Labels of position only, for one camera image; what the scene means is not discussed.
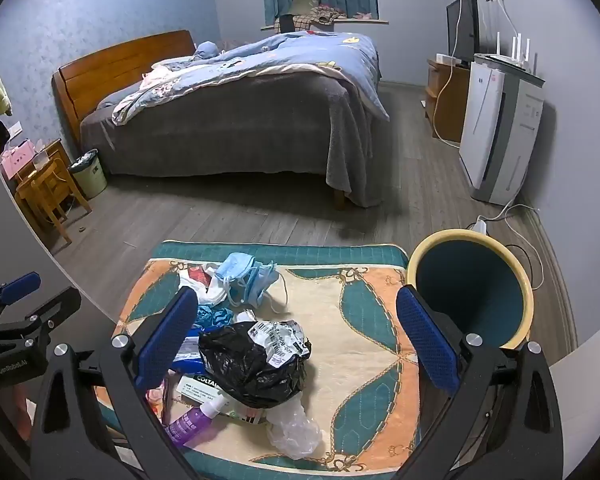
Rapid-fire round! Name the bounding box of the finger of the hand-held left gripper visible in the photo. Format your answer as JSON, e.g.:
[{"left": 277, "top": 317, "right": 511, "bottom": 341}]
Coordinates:
[
  {"left": 0, "top": 272, "right": 42, "bottom": 322},
  {"left": 24, "top": 287, "right": 82, "bottom": 333}
]

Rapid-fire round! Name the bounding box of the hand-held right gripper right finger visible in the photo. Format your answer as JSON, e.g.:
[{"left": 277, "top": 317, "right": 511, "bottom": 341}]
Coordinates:
[{"left": 395, "top": 285, "right": 566, "bottom": 480}]

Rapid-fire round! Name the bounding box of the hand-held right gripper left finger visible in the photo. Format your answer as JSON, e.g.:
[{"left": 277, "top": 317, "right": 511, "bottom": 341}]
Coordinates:
[{"left": 30, "top": 285, "right": 201, "bottom": 480}]

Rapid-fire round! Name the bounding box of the blue white box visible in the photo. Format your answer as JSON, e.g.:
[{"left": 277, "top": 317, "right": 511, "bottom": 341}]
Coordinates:
[{"left": 172, "top": 327, "right": 206, "bottom": 368}]

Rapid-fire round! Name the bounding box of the white medicine box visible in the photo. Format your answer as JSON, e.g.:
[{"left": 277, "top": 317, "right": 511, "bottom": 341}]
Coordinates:
[{"left": 175, "top": 372, "right": 271, "bottom": 426}]

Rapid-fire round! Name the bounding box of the teal waste bin yellow rim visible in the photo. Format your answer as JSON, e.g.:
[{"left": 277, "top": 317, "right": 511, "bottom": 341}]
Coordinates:
[{"left": 406, "top": 229, "right": 535, "bottom": 351}]

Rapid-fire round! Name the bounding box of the black plastic bag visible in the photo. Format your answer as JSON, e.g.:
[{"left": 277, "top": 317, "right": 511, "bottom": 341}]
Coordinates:
[{"left": 198, "top": 319, "right": 312, "bottom": 408}]

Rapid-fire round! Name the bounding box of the purple spray bottle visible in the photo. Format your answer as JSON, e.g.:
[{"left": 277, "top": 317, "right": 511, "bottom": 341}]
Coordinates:
[{"left": 165, "top": 392, "right": 231, "bottom": 448}]

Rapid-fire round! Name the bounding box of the clear plastic bag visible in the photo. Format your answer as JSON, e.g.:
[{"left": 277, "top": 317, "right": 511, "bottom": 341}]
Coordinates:
[{"left": 267, "top": 394, "right": 324, "bottom": 461}]

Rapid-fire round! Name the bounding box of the teal crumpled cloth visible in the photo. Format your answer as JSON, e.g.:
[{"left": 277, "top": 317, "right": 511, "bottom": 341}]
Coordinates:
[{"left": 196, "top": 305, "right": 235, "bottom": 331}]

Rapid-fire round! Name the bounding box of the white red plastic bag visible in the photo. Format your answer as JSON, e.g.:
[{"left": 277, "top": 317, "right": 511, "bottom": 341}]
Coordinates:
[{"left": 178, "top": 262, "right": 231, "bottom": 306}]

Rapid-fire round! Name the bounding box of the blue face mask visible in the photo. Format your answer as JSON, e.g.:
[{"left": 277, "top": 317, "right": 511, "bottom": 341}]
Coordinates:
[
  {"left": 214, "top": 252, "right": 259, "bottom": 282},
  {"left": 229, "top": 260, "right": 282, "bottom": 312}
]

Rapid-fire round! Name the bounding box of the patterned teal orange mat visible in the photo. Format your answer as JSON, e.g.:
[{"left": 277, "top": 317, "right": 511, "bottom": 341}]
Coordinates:
[{"left": 100, "top": 240, "right": 421, "bottom": 473}]

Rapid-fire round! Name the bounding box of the wooden stool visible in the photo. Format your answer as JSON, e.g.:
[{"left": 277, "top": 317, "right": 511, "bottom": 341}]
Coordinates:
[{"left": 16, "top": 156, "right": 92, "bottom": 245}]

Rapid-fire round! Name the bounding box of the pink box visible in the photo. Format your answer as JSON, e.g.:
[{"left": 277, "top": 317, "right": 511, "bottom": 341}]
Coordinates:
[{"left": 0, "top": 141, "right": 37, "bottom": 179}]

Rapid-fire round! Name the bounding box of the small green bin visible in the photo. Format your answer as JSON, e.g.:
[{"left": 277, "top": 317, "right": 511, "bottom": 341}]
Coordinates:
[{"left": 69, "top": 149, "right": 108, "bottom": 199}]

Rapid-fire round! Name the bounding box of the wooden nightstand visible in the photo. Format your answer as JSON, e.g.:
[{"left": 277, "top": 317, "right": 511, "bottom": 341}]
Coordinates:
[{"left": 0, "top": 139, "right": 79, "bottom": 196}]

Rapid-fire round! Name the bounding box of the white panel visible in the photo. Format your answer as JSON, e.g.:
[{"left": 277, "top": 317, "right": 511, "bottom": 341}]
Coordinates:
[{"left": 547, "top": 310, "right": 600, "bottom": 480}]

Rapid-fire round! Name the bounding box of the white air purifier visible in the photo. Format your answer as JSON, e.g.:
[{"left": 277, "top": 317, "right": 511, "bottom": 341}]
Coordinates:
[{"left": 459, "top": 54, "right": 546, "bottom": 206}]

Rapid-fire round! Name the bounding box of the wooden bed with grey blanket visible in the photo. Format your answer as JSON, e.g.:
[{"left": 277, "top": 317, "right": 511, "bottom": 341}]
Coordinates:
[{"left": 52, "top": 30, "right": 348, "bottom": 211}]

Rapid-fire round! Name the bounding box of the wooden cabinet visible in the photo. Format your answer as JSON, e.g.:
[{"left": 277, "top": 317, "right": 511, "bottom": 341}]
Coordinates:
[{"left": 425, "top": 57, "right": 471, "bottom": 143}]

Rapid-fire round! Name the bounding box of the pink white cloth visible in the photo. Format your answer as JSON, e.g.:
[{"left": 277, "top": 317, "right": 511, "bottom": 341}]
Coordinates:
[{"left": 140, "top": 67, "right": 174, "bottom": 92}]

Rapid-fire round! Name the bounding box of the blue pillow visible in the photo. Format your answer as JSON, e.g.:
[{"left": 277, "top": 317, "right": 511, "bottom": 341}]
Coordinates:
[{"left": 194, "top": 41, "right": 222, "bottom": 62}]

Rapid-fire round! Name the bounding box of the white router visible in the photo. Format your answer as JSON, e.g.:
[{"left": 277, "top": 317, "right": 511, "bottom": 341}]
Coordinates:
[{"left": 485, "top": 32, "right": 537, "bottom": 69}]

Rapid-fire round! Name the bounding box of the blue printed quilt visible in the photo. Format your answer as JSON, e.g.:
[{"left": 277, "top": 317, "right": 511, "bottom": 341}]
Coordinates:
[{"left": 112, "top": 31, "right": 391, "bottom": 126}]

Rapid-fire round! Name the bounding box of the black monitor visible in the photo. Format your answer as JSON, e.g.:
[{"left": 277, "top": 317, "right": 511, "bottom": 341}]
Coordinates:
[{"left": 446, "top": 0, "right": 481, "bottom": 64}]

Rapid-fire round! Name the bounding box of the wooden window sill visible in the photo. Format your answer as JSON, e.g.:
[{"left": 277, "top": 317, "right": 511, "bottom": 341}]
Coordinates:
[{"left": 260, "top": 17, "right": 390, "bottom": 29}]

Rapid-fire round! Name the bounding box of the checked cloth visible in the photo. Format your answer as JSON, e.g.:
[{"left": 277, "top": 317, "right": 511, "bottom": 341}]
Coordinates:
[{"left": 292, "top": 9, "right": 339, "bottom": 35}]

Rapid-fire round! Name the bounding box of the olive cushion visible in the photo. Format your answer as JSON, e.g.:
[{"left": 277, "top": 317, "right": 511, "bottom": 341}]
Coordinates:
[{"left": 285, "top": 0, "right": 325, "bottom": 15}]

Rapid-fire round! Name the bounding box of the black cable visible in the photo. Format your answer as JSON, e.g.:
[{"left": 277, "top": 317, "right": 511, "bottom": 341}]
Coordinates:
[{"left": 505, "top": 244, "right": 547, "bottom": 292}]

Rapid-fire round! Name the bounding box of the white power strip cable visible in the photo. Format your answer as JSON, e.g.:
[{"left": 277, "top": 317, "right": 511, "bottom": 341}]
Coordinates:
[{"left": 477, "top": 202, "right": 532, "bottom": 224}]

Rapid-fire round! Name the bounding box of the white monitor cable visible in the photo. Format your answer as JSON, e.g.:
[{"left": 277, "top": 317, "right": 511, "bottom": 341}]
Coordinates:
[{"left": 432, "top": 0, "right": 470, "bottom": 141}]

